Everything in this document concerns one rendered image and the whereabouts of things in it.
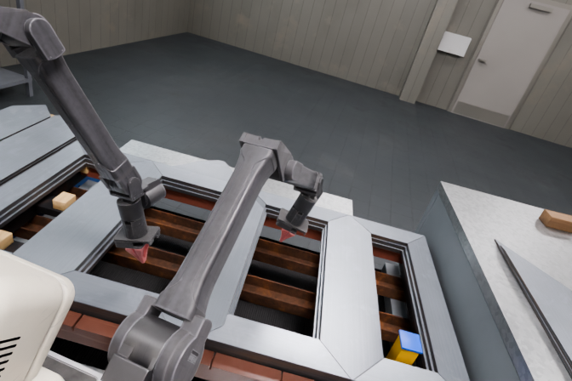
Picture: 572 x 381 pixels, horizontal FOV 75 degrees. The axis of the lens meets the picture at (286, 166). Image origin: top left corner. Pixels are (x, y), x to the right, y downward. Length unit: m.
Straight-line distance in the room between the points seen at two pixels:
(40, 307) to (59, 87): 0.45
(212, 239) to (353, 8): 7.06
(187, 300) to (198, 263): 0.05
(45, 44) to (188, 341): 0.55
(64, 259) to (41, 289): 0.73
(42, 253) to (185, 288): 0.77
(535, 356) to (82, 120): 1.17
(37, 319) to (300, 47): 7.39
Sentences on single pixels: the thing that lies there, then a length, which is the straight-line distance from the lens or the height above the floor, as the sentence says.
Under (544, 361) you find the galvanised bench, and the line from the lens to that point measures 1.18.
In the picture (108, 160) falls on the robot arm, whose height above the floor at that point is 1.26.
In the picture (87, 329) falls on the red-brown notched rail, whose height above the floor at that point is 0.83.
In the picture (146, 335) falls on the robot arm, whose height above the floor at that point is 1.27.
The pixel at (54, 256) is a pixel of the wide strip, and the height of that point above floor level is 0.86.
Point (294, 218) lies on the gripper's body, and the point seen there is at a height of 1.06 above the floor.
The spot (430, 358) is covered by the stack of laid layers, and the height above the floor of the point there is 0.85.
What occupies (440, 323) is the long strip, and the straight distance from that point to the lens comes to 1.36.
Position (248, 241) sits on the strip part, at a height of 0.86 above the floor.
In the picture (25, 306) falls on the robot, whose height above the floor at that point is 1.35.
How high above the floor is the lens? 1.73
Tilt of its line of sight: 28 degrees down
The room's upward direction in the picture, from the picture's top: 15 degrees clockwise
